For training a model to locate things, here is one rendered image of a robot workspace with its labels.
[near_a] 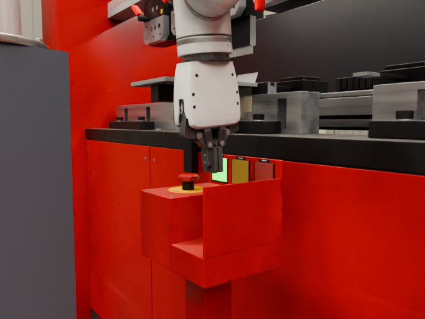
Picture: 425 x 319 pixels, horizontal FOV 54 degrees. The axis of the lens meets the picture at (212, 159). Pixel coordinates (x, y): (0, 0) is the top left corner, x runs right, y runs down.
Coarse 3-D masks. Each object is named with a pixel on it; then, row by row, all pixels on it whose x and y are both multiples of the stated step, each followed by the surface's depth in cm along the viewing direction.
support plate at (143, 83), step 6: (156, 78) 93; (162, 78) 90; (168, 78) 90; (174, 78) 90; (132, 84) 103; (138, 84) 100; (144, 84) 98; (150, 84) 98; (168, 84) 98; (240, 84) 101; (246, 84) 102; (252, 84) 103
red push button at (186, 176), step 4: (180, 176) 74; (184, 176) 73; (188, 176) 73; (192, 176) 73; (196, 176) 74; (180, 180) 74; (184, 180) 73; (188, 180) 73; (192, 180) 73; (196, 180) 74; (184, 184) 74; (188, 184) 74; (192, 184) 74; (184, 188) 74; (188, 188) 74; (192, 188) 74
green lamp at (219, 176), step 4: (224, 160) 80; (224, 164) 80; (224, 168) 80; (220, 172) 81; (224, 172) 80; (212, 176) 83; (216, 176) 82; (220, 176) 81; (224, 176) 80; (220, 180) 81; (224, 180) 80
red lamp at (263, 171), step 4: (256, 164) 72; (260, 164) 72; (264, 164) 71; (268, 164) 70; (272, 164) 69; (256, 168) 72; (260, 168) 72; (264, 168) 71; (268, 168) 70; (272, 168) 69; (256, 172) 72; (260, 172) 72; (264, 172) 71; (268, 172) 70; (272, 172) 69; (256, 176) 72; (260, 176) 72; (264, 176) 71; (268, 176) 70; (272, 176) 69; (256, 180) 73
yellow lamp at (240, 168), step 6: (234, 162) 77; (240, 162) 76; (246, 162) 74; (234, 168) 77; (240, 168) 76; (246, 168) 74; (234, 174) 77; (240, 174) 76; (246, 174) 75; (234, 180) 77; (240, 180) 76; (246, 180) 75
